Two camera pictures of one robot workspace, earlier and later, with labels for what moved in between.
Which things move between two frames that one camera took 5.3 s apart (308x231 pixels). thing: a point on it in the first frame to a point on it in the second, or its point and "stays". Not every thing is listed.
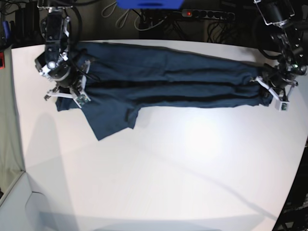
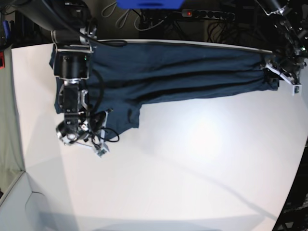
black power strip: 208,14 stays
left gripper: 70,78 to 70,131
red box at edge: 2,60 stays
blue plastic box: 149,4 stays
